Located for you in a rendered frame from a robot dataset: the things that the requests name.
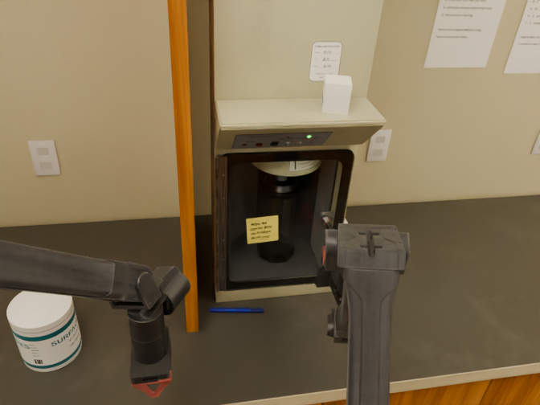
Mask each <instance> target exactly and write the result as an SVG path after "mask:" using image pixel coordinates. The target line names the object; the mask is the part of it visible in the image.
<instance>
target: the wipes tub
mask: <svg viewBox="0 0 540 405"><path fill-rule="evenodd" d="M6 315H7V318H8V321H9V323H10V327H11V329H12V332H13V335H14V338H15V341H16V342H17V345H18V349H19V351H20V354H21V356H22V359H23V361H24V363H25V364H26V366H27V367H29V368H30V369H32V370H35V371H39V372H48V371H53V370H58V369H60V368H62V367H64V366H66V365H67V364H69V363H70V362H71V361H73V360H74V359H75V358H76V356H77V355H78V353H79V352H80V350H81V346H82V339H81V334H80V328H79V324H78V321H77V317H76V311H75V307H74V304H73V300H72V296H64V295H56V294H48V293H40V292H26V291H22V292H21V293H20V294H18V295H17V296H16V297H15V298H14V299H13V300H12V301H11V303H10V304H9V305H8V308H7V311H6Z"/></svg>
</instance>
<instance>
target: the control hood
mask: <svg viewBox="0 0 540 405"><path fill-rule="evenodd" d="M321 100H322V98H308V99H262V100H217V101H215V148H216V149H232V146H233V143H234V140H235V135H244V134H270V133H322V132H333V133H332V134H331V135H330V136H329V138H328V139H327V140H326V141H325V142H324V143H323V144H322V145H307V146H323V145H362V144H363V143H364V142H365V141H367V140H368V139H369V138H370V137H372V136H373V135H374V134H375V133H376V132H378V131H379V130H380V129H381V128H382V127H383V126H384V125H385V124H386V122H387V121H386V120H385V118H384V117H383V116H382V115H381V114H380V113H379V111H378V110H377V109H376V108H375V107H374V106H373V105H372V103H371V102H369V101H368V99H367V98H366V97H354V98H350V106H349V112H348V115H343V114H333V113H323V112H322V111H321Z"/></svg>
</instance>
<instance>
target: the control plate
mask: <svg viewBox="0 0 540 405"><path fill-rule="evenodd" d="M332 133H333V132H322V133H270V134H244V135H235V140H234V143H233V146H232V149H240V148H263V147H285V146H307V145H310V143H309V142H310V141H313V143H312V145H322V144H323V143H324V142H325V141H326V140H327V139H328V138H329V136H330V135H331V134H332ZM287 136H290V138H286V137H287ZM306 136H311V137H306ZM273 141H279V144H278V145H273V146H271V145H270V144H271V143H272V142H273ZM299 141H301V144H300V145H299V143H297V142H299ZM286 142H290V144H289V145H287V144H286ZM257 143H262V144H263V145H262V146H256V144H257ZM242 144H247V145H242Z"/></svg>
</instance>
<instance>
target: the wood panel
mask: <svg viewBox="0 0 540 405"><path fill-rule="evenodd" d="M167 5H168V19H169V32H170V58H171V72H172V86H173V100H174V127H175V141H176V154H177V168H178V195H179V209H180V223H181V237H182V263H183V274H184V275H185V276H186V278H187V279H188V280H189V282H190V291H189V292H188V293H187V294H186V296H185V305H186V332H187V333H190V332H198V290H197V268H196V247H195V225H194V183H193V162H192V141H191V120H190V78H189V57H188V36H187V14H186V0H167Z"/></svg>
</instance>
